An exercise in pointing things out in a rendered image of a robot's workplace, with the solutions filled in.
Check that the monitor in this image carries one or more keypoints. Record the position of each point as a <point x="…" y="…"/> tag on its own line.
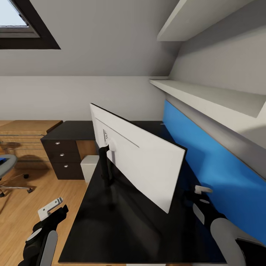
<point x="152" y="163"/>

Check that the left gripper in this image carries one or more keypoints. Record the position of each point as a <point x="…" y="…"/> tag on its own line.
<point x="56" y="217"/>

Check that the swivel chair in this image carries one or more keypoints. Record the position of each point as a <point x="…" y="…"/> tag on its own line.
<point x="5" y="168"/>

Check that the mouse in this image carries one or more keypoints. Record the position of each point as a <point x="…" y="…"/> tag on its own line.
<point x="192" y="187"/>

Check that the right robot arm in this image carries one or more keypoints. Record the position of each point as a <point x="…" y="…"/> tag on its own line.
<point x="237" y="247"/>

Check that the desk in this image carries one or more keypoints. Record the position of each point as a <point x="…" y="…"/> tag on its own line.
<point x="115" y="225"/>

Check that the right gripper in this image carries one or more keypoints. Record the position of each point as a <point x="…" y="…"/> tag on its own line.
<point x="191" y="195"/>

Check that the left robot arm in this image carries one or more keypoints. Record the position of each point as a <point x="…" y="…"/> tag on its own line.
<point x="40" y="246"/>

